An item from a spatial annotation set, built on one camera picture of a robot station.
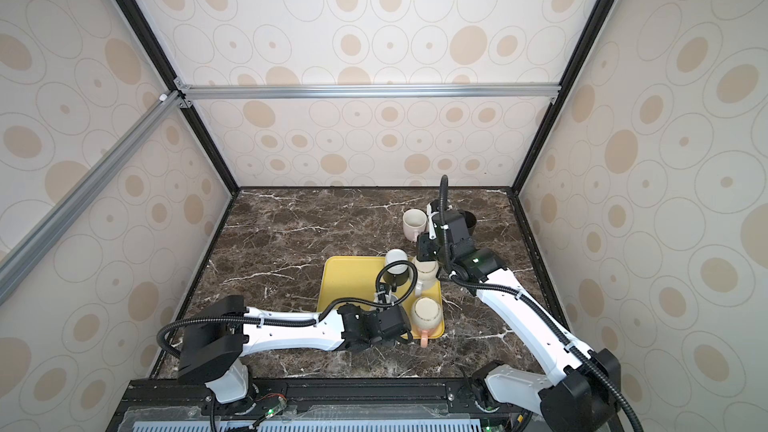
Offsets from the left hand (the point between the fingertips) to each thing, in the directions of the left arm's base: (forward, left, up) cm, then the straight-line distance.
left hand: (398, 329), depth 80 cm
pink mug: (+34, -5, +2) cm, 35 cm away
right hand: (+19, -6, +16) cm, 25 cm away
